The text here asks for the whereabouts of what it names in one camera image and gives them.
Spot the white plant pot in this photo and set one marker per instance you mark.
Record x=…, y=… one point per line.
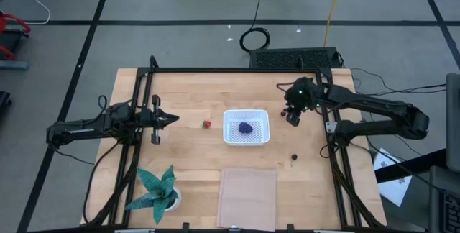
x=177, y=198

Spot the pink folded cloth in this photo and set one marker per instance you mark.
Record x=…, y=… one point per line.
x=248, y=200

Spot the white printed paper sheet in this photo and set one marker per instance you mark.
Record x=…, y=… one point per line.
x=393, y=190

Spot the green leafy plant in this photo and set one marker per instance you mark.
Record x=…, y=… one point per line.
x=158, y=193

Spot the red tube cart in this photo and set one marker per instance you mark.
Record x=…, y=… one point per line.
x=12, y=17

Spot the black aluminium table frame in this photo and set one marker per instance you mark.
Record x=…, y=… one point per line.
x=233, y=70

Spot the grey equipment case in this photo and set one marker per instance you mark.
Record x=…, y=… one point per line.
x=436, y=208

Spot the black metal bar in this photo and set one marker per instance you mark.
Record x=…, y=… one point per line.
x=413, y=164

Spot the purple grape bunch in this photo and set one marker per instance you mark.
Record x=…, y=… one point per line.
x=245, y=127

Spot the white perforated plastic basket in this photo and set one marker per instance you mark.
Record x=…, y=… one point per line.
x=230, y=132

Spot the black frame bracket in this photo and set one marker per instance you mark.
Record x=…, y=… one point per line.
x=290, y=227
x=185, y=226

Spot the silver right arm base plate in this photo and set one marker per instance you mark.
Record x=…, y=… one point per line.
x=330, y=127

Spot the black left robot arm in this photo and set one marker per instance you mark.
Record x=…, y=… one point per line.
x=82, y=130

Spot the black chair base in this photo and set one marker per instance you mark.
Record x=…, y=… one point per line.
x=3, y=100

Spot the red strawberry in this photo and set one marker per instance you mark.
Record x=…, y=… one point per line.
x=206, y=124

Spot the grey metal cabinet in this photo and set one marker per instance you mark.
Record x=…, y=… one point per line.
x=453, y=118

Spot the black perforated computer case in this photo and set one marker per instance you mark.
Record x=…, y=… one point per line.
x=294, y=58

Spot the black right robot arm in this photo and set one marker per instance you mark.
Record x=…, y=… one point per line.
x=377, y=105

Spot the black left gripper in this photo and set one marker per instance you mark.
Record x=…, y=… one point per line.
x=149, y=119

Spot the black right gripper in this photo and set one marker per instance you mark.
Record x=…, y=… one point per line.
x=302, y=94

